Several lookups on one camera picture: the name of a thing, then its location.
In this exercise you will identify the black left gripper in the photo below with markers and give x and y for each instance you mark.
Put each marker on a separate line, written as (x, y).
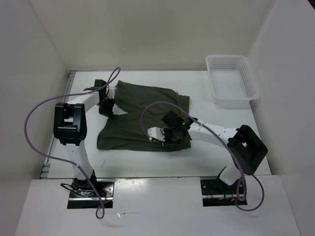
(109, 112)

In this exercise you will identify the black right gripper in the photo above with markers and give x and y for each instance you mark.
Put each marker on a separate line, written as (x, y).
(167, 141)

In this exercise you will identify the olive green shorts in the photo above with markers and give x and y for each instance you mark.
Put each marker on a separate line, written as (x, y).
(143, 106)

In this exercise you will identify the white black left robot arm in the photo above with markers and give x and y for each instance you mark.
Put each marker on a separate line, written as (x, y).
(70, 128)

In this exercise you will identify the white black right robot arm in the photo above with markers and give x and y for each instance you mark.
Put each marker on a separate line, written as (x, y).
(247, 148)

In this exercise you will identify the white perforated plastic basket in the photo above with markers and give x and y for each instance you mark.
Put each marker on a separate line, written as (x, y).
(232, 79)

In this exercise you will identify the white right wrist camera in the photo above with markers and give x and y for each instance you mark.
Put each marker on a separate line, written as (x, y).
(156, 133)

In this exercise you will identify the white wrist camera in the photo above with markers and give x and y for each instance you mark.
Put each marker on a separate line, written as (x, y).
(156, 133)
(112, 91)

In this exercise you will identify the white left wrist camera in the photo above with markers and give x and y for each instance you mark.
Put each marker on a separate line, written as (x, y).
(112, 91)

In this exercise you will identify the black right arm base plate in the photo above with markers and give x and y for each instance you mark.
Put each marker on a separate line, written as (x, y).
(216, 193)

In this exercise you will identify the aluminium table edge rail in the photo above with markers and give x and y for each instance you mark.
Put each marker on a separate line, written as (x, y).
(55, 143)

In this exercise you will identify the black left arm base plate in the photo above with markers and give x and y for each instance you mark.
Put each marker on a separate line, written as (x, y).
(82, 196)

